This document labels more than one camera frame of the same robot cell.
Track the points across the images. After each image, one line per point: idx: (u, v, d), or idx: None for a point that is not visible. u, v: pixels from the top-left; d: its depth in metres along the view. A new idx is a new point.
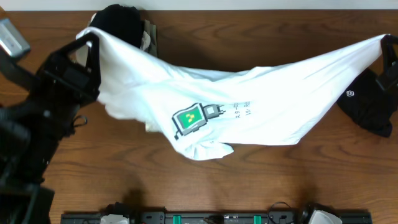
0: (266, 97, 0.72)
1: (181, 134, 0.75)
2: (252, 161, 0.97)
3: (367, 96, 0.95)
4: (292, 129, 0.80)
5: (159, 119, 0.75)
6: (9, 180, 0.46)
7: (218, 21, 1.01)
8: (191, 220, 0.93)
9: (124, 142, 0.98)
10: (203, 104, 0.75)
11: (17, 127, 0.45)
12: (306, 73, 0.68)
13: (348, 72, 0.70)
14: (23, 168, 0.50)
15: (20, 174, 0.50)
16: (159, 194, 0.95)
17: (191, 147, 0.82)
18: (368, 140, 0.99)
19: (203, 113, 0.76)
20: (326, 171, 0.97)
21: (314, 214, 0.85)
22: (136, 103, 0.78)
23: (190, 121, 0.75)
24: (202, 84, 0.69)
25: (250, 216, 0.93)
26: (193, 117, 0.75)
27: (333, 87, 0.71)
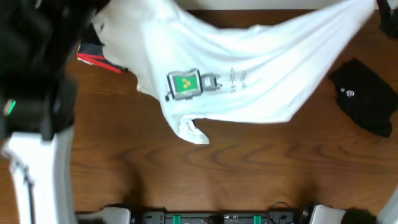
0: (265, 54, 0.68)
1: (173, 97, 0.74)
2: (252, 161, 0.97)
3: (367, 96, 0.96)
4: (287, 103, 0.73)
5: (152, 74, 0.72)
6: (43, 63, 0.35)
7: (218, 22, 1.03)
8: (191, 220, 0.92)
9: (124, 141, 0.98)
10: (201, 71, 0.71)
11: (34, 13, 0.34)
12: (303, 30, 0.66)
13: (347, 28, 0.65)
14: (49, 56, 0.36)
15: (48, 61, 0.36)
16: (159, 194, 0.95)
17: (177, 120, 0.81)
18: (368, 140, 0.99)
19: (201, 83, 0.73)
20: (326, 171, 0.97)
21: (316, 208, 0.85)
22: (132, 51, 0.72)
23: (186, 86, 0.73)
24: (207, 34, 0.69)
25: (250, 216, 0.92)
26: (189, 84, 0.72)
27: (331, 50, 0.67)
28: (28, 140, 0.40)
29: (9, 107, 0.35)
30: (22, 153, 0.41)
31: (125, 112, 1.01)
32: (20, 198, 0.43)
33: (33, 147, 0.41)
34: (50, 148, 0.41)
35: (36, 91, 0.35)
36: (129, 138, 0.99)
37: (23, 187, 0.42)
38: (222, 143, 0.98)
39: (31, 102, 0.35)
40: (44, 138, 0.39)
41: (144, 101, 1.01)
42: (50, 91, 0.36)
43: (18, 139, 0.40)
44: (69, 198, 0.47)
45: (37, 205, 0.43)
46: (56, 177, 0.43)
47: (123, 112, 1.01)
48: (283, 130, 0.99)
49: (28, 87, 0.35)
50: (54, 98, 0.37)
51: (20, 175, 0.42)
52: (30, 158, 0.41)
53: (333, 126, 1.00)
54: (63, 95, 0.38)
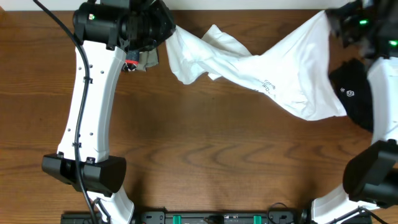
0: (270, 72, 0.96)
1: (181, 69, 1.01)
2: (252, 161, 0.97)
3: (367, 95, 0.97)
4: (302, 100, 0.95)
5: (170, 56, 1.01)
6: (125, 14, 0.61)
7: (219, 20, 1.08)
8: (192, 220, 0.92)
9: (124, 141, 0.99)
10: (210, 64, 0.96)
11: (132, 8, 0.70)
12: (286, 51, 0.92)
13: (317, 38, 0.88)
14: (116, 7, 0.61)
15: (115, 9, 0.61)
16: (158, 193, 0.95)
17: (193, 67, 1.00)
18: (368, 140, 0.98)
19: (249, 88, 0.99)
20: (326, 171, 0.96)
21: (313, 203, 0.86)
22: (176, 44, 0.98)
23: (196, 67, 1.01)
24: (222, 65, 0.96)
25: (250, 216, 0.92)
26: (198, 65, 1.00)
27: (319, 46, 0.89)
28: (97, 45, 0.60)
29: (91, 18, 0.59)
30: (89, 51, 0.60)
31: (126, 112, 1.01)
32: (78, 90, 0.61)
33: (100, 51, 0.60)
34: (112, 55, 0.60)
35: (112, 13, 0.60)
36: (129, 138, 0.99)
37: (82, 83, 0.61)
38: (222, 142, 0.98)
39: (107, 22, 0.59)
40: (109, 47, 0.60)
41: (145, 101, 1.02)
42: (122, 14, 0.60)
43: (88, 43, 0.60)
44: (106, 105, 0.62)
45: (87, 101, 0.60)
46: (107, 83, 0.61)
47: (124, 111, 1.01)
48: (283, 130, 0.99)
49: (105, 11, 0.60)
50: (122, 22, 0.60)
51: (83, 72, 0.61)
52: (94, 60, 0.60)
53: (333, 126, 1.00)
54: (127, 21, 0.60)
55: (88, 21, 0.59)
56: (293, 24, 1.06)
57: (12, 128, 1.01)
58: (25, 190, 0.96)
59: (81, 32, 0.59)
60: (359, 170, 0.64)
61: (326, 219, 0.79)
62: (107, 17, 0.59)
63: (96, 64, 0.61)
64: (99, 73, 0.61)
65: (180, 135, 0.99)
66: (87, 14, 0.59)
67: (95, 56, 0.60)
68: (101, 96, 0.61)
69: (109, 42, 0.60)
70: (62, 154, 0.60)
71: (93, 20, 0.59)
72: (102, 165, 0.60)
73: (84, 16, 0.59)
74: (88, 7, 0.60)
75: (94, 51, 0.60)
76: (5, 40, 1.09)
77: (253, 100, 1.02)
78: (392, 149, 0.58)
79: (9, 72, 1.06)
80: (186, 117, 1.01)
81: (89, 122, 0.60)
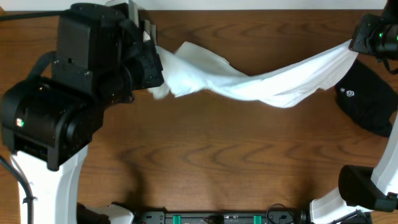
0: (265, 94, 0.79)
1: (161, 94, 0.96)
2: (252, 161, 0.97)
3: (367, 95, 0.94)
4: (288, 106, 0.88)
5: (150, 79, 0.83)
6: (68, 118, 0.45)
7: (219, 21, 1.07)
8: (191, 220, 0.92)
9: (124, 142, 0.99)
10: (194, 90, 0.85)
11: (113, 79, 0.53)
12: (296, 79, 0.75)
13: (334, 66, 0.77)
14: (60, 106, 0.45)
15: (58, 106, 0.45)
16: (158, 193, 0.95)
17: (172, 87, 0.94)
18: (368, 140, 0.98)
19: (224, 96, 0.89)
20: (326, 172, 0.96)
21: (311, 205, 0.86)
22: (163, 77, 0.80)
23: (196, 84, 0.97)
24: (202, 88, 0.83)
25: (250, 216, 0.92)
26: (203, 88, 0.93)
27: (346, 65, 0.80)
28: (33, 160, 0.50)
29: (20, 124, 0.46)
30: (27, 166, 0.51)
31: (125, 113, 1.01)
32: (25, 206, 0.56)
33: (38, 169, 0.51)
34: (59, 174, 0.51)
35: (53, 109, 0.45)
36: (129, 139, 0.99)
37: (25, 203, 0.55)
38: (222, 142, 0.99)
39: (46, 120, 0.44)
40: (50, 167, 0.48)
41: (144, 101, 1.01)
42: (66, 111, 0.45)
43: (23, 156, 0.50)
44: (63, 206, 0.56)
45: (35, 216, 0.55)
46: (56, 198, 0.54)
47: (124, 112, 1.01)
48: (283, 130, 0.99)
49: (46, 104, 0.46)
50: (66, 122, 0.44)
51: (25, 189, 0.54)
52: (33, 179, 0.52)
53: (333, 127, 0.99)
54: (71, 121, 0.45)
55: (18, 127, 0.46)
56: (293, 24, 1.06)
57: None
58: None
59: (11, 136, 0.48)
60: (353, 196, 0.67)
61: (324, 220, 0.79)
62: (43, 119, 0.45)
63: (36, 183, 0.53)
64: (43, 192, 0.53)
65: (180, 135, 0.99)
66: (15, 116, 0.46)
67: (34, 176, 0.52)
68: (52, 208, 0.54)
69: (49, 161, 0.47)
70: None
71: (22, 126, 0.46)
72: None
73: (12, 113, 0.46)
74: (26, 98, 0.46)
75: (30, 167, 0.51)
76: (5, 40, 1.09)
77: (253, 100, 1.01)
78: (389, 203, 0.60)
79: (9, 72, 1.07)
80: (185, 118, 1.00)
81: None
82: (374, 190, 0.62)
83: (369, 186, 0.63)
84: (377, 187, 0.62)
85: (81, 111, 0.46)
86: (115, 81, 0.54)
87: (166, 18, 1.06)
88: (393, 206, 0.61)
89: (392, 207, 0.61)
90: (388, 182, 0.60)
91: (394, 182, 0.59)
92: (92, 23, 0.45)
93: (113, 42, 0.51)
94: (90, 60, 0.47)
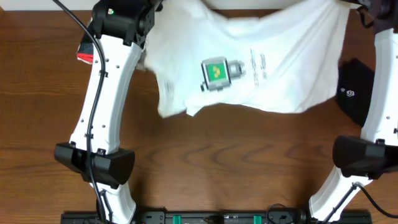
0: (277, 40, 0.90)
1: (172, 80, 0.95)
2: (252, 161, 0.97)
3: (367, 95, 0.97)
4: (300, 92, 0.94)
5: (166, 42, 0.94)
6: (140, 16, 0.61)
7: None
8: (191, 220, 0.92)
9: (124, 141, 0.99)
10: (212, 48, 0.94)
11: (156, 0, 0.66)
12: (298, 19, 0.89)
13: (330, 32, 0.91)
14: (131, 7, 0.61)
15: (129, 8, 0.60)
16: (158, 193, 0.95)
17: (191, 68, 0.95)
18: None
19: (228, 71, 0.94)
20: (326, 171, 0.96)
21: (310, 200, 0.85)
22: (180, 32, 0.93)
23: (216, 75, 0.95)
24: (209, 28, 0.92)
25: (250, 216, 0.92)
26: (219, 73, 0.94)
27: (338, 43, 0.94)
28: (114, 39, 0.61)
29: (110, 12, 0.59)
30: (106, 45, 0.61)
31: (125, 113, 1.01)
32: (93, 85, 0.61)
33: (115, 46, 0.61)
34: (127, 51, 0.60)
35: (130, 10, 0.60)
36: (129, 138, 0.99)
37: (97, 76, 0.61)
38: (221, 142, 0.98)
39: (125, 17, 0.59)
40: (125, 43, 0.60)
41: (145, 101, 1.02)
42: (140, 9, 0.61)
43: (106, 38, 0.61)
44: (120, 96, 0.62)
45: (102, 93, 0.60)
46: (121, 78, 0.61)
47: (124, 112, 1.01)
48: (283, 130, 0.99)
49: (124, 7, 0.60)
50: (140, 18, 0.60)
51: (99, 65, 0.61)
52: (110, 55, 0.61)
53: (333, 127, 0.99)
54: (145, 18, 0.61)
55: (107, 15, 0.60)
56: None
57: (12, 128, 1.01)
58: (25, 190, 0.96)
59: (99, 27, 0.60)
60: (346, 159, 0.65)
61: (326, 210, 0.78)
62: (122, 13, 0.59)
63: (112, 59, 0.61)
64: (114, 67, 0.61)
65: (180, 135, 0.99)
66: (106, 8, 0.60)
67: (111, 49, 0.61)
68: (115, 90, 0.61)
69: (125, 37, 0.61)
70: (74, 143, 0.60)
71: (112, 15, 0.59)
72: (113, 156, 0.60)
73: (102, 11, 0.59)
74: (108, 2, 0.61)
75: (109, 45, 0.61)
76: (6, 39, 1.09)
77: None
78: (380, 150, 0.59)
79: (8, 71, 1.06)
80: (186, 117, 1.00)
81: (102, 115, 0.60)
82: (364, 141, 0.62)
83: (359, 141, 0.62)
84: (367, 139, 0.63)
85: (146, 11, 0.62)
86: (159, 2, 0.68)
87: None
88: (384, 154, 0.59)
89: (382, 155, 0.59)
90: (375, 128, 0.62)
91: (380, 126, 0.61)
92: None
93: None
94: None
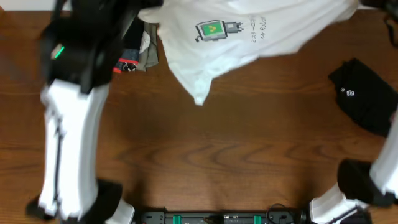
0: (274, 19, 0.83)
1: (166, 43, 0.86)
2: (252, 161, 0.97)
3: (367, 95, 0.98)
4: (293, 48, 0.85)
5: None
6: (100, 49, 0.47)
7: None
8: (191, 220, 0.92)
9: (124, 141, 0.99)
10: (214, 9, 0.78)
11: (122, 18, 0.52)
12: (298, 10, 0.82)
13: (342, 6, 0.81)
14: (86, 37, 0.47)
15: (84, 38, 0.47)
16: (158, 193, 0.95)
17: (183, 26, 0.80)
18: (368, 140, 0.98)
19: (225, 28, 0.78)
20: (326, 172, 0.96)
21: (310, 204, 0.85)
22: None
23: (211, 32, 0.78)
24: None
25: (250, 217, 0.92)
26: (214, 29, 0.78)
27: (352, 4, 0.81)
28: (66, 89, 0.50)
29: (58, 51, 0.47)
30: (58, 98, 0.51)
31: (125, 113, 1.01)
32: (52, 145, 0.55)
33: (69, 100, 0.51)
34: (84, 106, 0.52)
35: (85, 41, 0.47)
36: (129, 138, 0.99)
37: (54, 138, 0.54)
38: (221, 142, 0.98)
39: (78, 52, 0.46)
40: (83, 91, 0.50)
41: (145, 101, 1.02)
42: (98, 40, 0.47)
43: (57, 86, 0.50)
44: (86, 148, 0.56)
45: (63, 154, 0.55)
46: (83, 135, 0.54)
47: (124, 112, 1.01)
48: (283, 130, 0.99)
49: (76, 39, 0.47)
50: (98, 51, 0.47)
51: (54, 124, 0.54)
52: (64, 111, 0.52)
53: (333, 127, 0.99)
54: (106, 51, 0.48)
55: (54, 55, 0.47)
56: None
57: (12, 128, 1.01)
58: (25, 190, 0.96)
59: (46, 69, 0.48)
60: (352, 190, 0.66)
61: (326, 218, 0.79)
62: (76, 45, 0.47)
63: (67, 115, 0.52)
64: (71, 126, 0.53)
65: (180, 135, 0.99)
66: (52, 44, 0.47)
67: (64, 106, 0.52)
68: (78, 154, 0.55)
69: (82, 83, 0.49)
70: (44, 207, 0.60)
71: (59, 54, 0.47)
72: (86, 214, 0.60)
73: (47, 48, 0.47)
74: (55, 33, 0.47)
75: (62, 99, 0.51)
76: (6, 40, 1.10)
77: (253, 100, 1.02)
78: (387, 200, 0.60)
79: None
80: (186, 117, 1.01)
81: (68, 180, 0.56)
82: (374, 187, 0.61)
83: (365, 185, 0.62)
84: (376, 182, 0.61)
85: (108, 40, 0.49)
86: (129, 18, 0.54)
87: None
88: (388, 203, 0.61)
89: (387, 204, 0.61)
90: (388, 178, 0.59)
91: (392, 179, 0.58)
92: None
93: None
94: None
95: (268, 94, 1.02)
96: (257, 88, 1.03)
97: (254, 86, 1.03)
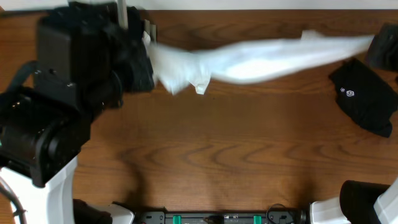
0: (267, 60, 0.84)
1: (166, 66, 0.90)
2: (252, 161, 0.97)
3: (366, 95, 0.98)
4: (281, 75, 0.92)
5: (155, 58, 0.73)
6: (48, 139, 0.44)
7: (218, 22, 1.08)
8: (191, 220, 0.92)
9: (124, 142, 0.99)
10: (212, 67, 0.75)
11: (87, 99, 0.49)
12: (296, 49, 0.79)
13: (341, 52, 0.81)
14: (36, 124, 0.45)
15: (33, 125, 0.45)
16: (158, 194, 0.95)
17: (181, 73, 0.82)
18: (368, 140, 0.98)
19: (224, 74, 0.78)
20: (326, 172, 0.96)
21: (311, 206, 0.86)
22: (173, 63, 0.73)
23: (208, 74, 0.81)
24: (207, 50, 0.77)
25: (250, 216, 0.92)
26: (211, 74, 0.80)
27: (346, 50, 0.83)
28: (18, 176, 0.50)
29: (1, 140, 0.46)
30: (12, 183, 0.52)
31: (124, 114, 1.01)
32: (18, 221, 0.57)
33: (22, 185, 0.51)
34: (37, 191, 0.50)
35: (33, 127, 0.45)
36: (129, 139, 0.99)
37: (17, 211, 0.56)
38: (221, 142, 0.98)
39: (26, 139, 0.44)
40: (36, 183, 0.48)
41: (145, 101, 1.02)
42: (48, 128, 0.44)
43: (9, 172, 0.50)
44: (51, 218, 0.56)
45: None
46: (42, 211, 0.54)
47: (124, 112, 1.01)
48: (282, 130, 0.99)
49: (26, 124, 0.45)
50: (46, 139, 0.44)
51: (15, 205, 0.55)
52: (19, 193, 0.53)
53: (333, 126, 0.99)
54: (55, 140, 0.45)
55: (0, 140, 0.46)
56: (293, 23, 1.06)
57: None
58: None
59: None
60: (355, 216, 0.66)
61: None
62: (24, 131, 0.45)
63: (23, 196, 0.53)
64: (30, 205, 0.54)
65: (180, 135, 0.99)
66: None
67: (20, 190, 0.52)
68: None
69: (32, 172, 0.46)
70: None
71: (4, 140, 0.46)
72: None
73: None
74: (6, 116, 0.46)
75: (15, 183, 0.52)
76: (5, 39, 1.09)
77: (253, 100, 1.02)
78: None
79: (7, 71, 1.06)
80: (186, 117, 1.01)
81: None
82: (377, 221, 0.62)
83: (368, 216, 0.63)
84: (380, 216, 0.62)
85: (61, 128, 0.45)
86: (102, 94, 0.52)
87: (166, 19, 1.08)
88: None
89: None
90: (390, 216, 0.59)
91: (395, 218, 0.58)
92: (73, 32, 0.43)
93: (99, 55, 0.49)
94: (71, 67, 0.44)
95: (268, 94, 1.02)
96: (257, 88, 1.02)
97: (254, 86, 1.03)
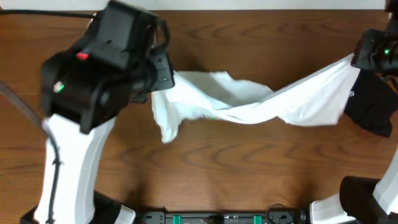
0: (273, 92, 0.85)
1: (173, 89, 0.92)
2: (252, 161, 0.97)
3: (367, 95, 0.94)
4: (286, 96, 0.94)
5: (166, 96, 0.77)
6: (106, 91, 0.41)
7: (218, 22, 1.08)
8: (191, 220, 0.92)
9: (124, 142, 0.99)
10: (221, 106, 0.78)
11: (132, 74, 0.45)
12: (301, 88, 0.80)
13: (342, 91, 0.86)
14: (92, 76, 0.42)
15: (89, 78, 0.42)
16: (158, 194, 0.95)
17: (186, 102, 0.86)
18: (368, 140, 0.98)
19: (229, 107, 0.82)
20: (326, 172, 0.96)
21: (311, 206, 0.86)
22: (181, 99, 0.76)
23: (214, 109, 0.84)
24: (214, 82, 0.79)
25: (250, 217, 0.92)
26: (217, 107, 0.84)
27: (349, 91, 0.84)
28: (69, 123, 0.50)
29: (59, 87, 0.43)
30: (60, 129, 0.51)
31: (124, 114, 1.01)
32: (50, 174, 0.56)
33: (69, 132, 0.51)
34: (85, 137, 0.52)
35: (92, 79, 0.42)
36: (129, 138, 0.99)
37: (53, 165, 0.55)
38: (222, 142, 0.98)
39: (83, 89, 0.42)
40: (83, 130, 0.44)
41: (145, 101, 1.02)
42: (107, 79, 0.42)
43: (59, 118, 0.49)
44: (84, 173, 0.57)
45: (61, 179, 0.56)
46: (81, 165, 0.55)
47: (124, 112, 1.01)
48: (283, 130, 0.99)
49: (83, 77, 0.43)
50: (104, 89, 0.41)
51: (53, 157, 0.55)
52: (64, 143, 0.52)
53: (333, 127, 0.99)
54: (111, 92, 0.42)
55: (56, 88, 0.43)
56: (293, 24, 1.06)
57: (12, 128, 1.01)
58: (25, 190, 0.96)
59: (47, 103, 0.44)
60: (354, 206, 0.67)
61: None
62: (81, 82, 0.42)
63: (66, 147, 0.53)
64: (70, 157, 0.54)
65: (180, 135, 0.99)
66: (55, 79, 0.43)
67: (64, 140, 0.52)
68: (75, 180, 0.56)
69: (81, 123, 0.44)
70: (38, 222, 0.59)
71: (61, 90, 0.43)
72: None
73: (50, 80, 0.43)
74: (63, 68, 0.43)
75: (63, 129, 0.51)
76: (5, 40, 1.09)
77: None
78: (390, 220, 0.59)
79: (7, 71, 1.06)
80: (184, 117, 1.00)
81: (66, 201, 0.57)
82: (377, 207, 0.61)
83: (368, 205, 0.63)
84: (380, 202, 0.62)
85: (118, 83, 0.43)
86: (141, 76, 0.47)
87: (166, 18, 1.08)
88: None
89: None
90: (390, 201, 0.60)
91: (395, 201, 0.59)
92: (136, 13, 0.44)
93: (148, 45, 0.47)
94: (129, 40, 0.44)
95: None
96: None
97: None
